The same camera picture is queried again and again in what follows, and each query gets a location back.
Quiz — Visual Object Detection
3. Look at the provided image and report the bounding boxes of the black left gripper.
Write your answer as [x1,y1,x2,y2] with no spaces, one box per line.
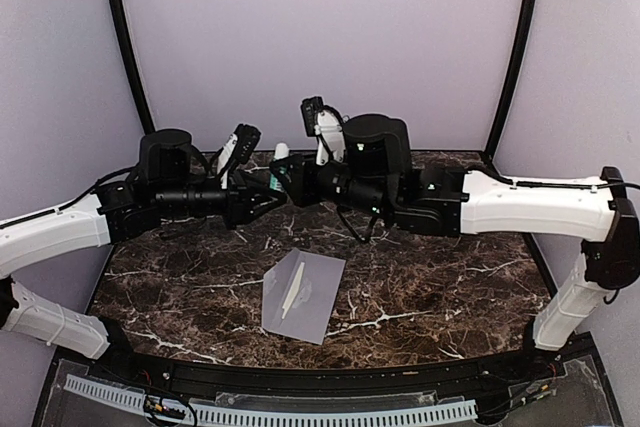
[154,167,285,229]

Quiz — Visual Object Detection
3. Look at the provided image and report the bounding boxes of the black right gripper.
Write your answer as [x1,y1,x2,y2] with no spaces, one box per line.
[267,151,393,221]

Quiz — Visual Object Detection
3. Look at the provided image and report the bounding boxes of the small white-capped glue bottle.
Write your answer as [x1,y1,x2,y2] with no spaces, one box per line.
[270,142,290,192]

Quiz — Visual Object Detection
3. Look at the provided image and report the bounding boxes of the grey paper envelope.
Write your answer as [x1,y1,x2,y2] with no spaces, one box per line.
[261,248,346,345]

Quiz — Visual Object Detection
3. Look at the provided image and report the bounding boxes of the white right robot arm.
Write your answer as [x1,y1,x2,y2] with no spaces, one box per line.
[270,114,639,381]

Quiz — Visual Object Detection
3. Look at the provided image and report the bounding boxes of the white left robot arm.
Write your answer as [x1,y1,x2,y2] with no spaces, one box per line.
[1,124,286,383]

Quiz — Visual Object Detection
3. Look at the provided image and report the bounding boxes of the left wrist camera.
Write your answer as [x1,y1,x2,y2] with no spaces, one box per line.
[215,124,261,189]

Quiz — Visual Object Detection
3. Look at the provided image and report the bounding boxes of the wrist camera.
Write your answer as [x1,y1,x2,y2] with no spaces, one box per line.
[215,124,261,189]
[300,96,345,166]

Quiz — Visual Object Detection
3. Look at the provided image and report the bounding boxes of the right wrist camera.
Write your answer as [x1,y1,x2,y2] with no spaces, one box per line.
[300,96,345,166]

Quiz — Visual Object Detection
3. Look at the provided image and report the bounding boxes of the black frame corner post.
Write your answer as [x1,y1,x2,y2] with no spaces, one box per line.
[484,0,536,161]

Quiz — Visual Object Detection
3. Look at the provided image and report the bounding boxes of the black left frame post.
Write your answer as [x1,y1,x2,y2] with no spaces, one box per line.
[108,0,155,134]

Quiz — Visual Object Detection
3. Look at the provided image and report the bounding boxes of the white slotted cable duct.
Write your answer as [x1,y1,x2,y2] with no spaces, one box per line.
[63,374,478,426]

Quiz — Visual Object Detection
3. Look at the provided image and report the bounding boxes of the black front rail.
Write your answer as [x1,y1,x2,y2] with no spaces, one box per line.
[54,336,566,403]

